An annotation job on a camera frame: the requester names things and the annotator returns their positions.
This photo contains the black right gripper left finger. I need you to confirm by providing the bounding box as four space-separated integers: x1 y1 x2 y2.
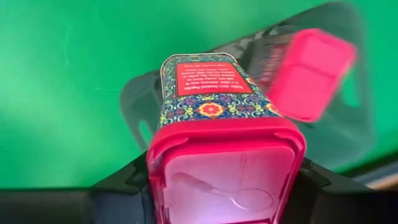
89 151 157 224

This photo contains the wooden table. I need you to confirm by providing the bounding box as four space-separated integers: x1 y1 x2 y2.
365 172 398 191

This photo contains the smoky clear plastic bin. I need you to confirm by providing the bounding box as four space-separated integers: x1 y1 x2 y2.
119 1 379 172

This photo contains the green table mat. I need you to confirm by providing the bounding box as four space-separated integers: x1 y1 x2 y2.
0 0 398 190

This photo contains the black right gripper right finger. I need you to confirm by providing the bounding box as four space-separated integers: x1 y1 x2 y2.
280 156 332 224

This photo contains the red-lid patterned paprika tin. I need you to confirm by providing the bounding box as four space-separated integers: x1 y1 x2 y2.
248 27 359 123
146 52 307 224

